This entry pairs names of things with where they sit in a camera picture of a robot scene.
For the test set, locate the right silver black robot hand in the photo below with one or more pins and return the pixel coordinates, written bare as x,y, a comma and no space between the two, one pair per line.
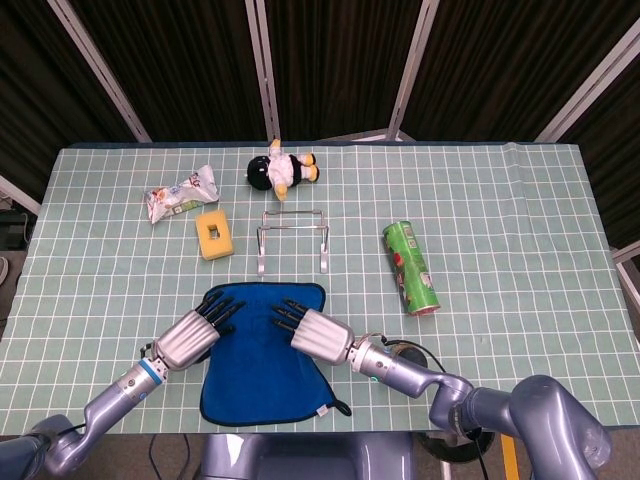
322,335

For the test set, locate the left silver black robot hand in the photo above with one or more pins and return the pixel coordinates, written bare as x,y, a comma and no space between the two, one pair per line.
187,340

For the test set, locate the blue microfiber cloth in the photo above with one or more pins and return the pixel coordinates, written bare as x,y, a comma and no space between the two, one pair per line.
265,380

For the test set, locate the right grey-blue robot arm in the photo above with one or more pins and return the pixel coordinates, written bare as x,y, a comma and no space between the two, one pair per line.
540,415

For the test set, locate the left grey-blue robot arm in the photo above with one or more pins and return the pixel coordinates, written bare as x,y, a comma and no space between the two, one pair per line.
115,395

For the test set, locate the yellow sponge with square hole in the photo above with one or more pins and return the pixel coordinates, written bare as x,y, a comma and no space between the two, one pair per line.
207,245

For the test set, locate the green grid tablecloth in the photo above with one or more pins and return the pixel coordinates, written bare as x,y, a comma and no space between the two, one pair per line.
500,250

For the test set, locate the glass jar with black lid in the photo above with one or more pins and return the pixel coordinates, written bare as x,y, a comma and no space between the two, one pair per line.
413,356

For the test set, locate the green chips can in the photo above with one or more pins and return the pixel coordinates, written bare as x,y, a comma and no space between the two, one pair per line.
410,265

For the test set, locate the grey-blue robot torso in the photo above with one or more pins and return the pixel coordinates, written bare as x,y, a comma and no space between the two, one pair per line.
310,460

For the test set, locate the white crumpled snack bag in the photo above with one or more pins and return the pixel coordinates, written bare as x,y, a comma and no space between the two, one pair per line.
175,197

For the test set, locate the black round stool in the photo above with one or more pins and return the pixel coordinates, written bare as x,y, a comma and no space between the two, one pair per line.
434,449

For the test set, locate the plush doll with black head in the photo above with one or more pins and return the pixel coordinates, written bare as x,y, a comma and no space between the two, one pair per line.
280,170

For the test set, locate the black equipment box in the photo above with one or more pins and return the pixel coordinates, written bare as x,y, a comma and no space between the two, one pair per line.
12,230

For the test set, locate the dark pleated curtain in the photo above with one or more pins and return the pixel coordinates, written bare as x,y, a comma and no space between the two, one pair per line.
340,60

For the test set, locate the white partition frame post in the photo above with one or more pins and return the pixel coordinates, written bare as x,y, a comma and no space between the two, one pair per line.
590,85
17,195
262,65
412,65
95,65
629,270

